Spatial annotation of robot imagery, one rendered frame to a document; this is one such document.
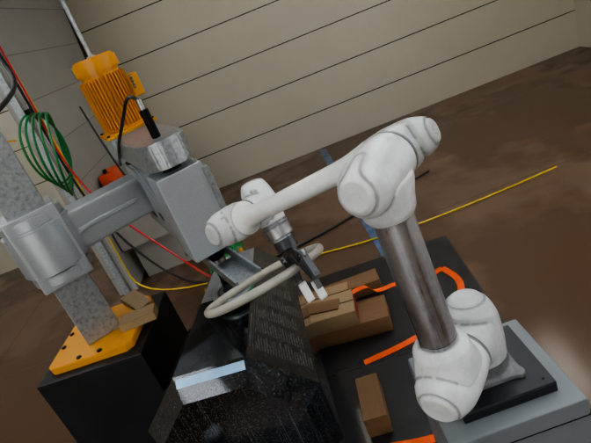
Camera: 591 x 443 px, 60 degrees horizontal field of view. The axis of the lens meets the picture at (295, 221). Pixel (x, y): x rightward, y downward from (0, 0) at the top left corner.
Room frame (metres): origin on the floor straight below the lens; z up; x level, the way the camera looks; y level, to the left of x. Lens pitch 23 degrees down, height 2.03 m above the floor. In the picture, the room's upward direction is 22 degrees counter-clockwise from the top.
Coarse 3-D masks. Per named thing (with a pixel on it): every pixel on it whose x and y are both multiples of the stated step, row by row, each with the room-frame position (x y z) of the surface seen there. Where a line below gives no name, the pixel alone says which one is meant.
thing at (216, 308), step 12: (312, 252) 1.54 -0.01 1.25; (276, 264) 1.85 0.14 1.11; (252, 276) 1.85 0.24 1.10; (264, 276) 1.85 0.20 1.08; (276, 276) 1.44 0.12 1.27; (288, 276) 1.44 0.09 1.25; (240, 288) 1.81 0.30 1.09; (264, 288) 1.42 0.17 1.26; (216, 300) 1.72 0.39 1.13; (228, 300) 1.76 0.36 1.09; (240, 300) 1.43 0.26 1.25; (204, 312) 1.58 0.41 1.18; (216, 312) 1.47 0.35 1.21
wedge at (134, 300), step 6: (126, 294) 2.80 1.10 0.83; (132, 294) 2.78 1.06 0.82; (138, 294) 2.76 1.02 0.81; (120, 300) 2.77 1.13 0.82; (126, 300) 2.74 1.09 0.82; (132, 300) 2.73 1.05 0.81; (138, 300) 2.71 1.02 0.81; (144, 300) 2.69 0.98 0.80; (150, 300) 2.68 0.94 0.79; (132, 306) 2.67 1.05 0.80; (138, 306) 2.65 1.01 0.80; (144, 306) 2.64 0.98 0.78
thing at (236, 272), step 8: (224, 248) 2.25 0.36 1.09; (232, 256) 2.17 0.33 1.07; (240, 256) 2.05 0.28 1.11; (208, 264) 2.16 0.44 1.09; (224, 264) 2.14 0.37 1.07; (232, 264) 2.10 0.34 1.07; (240, 264) 2.07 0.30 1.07; (248, 264) 1.97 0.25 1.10; (216, 272) 2.08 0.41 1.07; (224, 272) 1.95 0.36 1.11; (232, 272) 2.01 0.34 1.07; (240, 272) 1.98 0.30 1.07; (248, 272) 1.95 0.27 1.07; (256, 272) 1.91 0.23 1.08; (232, 280) 1.85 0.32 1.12; (240, 280) 1.91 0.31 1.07
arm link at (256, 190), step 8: (248, 184) 1.55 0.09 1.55; (256, 184) 1.55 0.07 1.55; (264, 184) 1.56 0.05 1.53; (248, 192) 1.54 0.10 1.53; (256, 192) 1.53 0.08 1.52; (264, 192) 1.53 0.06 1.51; (272, 192) 1.55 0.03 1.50; (248, 200) 1.50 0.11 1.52; (256, 200) 1.50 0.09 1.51; (272, 216) 1.50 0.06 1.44; (280, 216) 1.51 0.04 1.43; (264, 224) 1.49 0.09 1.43
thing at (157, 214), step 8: (128, 168) 2.80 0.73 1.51; (136, 168) 2.69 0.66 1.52; (136, 176) 2.66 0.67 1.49; (144, 176) 2.61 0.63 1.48; (144, 184) 2.59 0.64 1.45; (152, 192) 2.53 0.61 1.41; (152, 200) 2.55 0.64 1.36; (160, 208) 2.43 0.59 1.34; (152, 216) 2.88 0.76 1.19; (160, 216) 2.56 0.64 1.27; (160, 224) 2.73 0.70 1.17; (168, 224) 2.44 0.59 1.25
